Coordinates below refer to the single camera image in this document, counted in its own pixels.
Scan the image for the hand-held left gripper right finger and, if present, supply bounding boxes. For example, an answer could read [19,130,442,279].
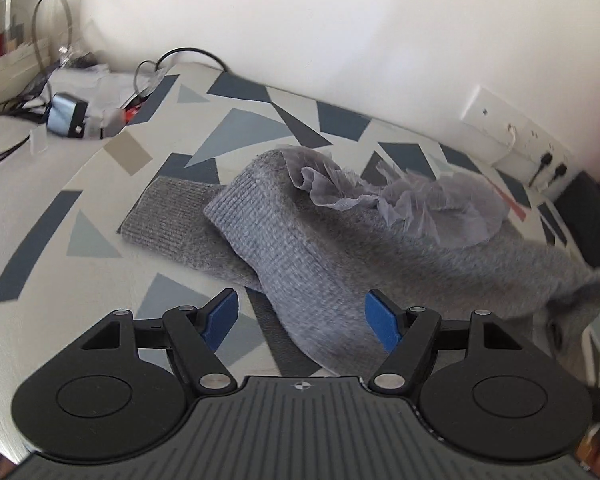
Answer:
[365,288,524,395]

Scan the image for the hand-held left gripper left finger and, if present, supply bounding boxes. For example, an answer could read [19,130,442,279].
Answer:
[81,288,239,395]

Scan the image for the grey knit sweater with tulle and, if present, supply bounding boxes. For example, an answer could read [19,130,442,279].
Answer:
[119,145,600,378]

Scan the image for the geometric patterned bed sheet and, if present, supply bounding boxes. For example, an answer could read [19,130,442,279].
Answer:
[0,62,600,461]

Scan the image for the red packet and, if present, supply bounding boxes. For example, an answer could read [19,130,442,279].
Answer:
[121,95,148,123]

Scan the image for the black furniture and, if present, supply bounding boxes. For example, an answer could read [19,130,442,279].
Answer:
[552,170,600,281]

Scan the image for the grey metal adapter box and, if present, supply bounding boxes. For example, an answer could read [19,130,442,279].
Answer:
[45,92,90,138]

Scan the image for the white papers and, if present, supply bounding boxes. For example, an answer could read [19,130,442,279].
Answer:
[47,62,153,111]

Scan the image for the clear plastic wrapper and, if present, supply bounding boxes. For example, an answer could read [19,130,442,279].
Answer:
[57,45,106,71]

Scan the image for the white charging cable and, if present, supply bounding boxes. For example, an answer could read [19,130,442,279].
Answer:
[495,122,520,163]

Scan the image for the white wall socket panel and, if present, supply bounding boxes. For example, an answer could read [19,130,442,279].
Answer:
[461,85,573,193]

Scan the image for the thin black cable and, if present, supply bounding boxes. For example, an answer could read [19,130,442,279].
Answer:
[134,60,161,98]

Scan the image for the thick black cable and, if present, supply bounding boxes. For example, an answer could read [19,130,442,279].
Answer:
[155,48,229,73]

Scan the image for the black desk cable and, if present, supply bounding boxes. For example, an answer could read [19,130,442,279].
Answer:
[0,137,32,177]
[0,95,56,123]

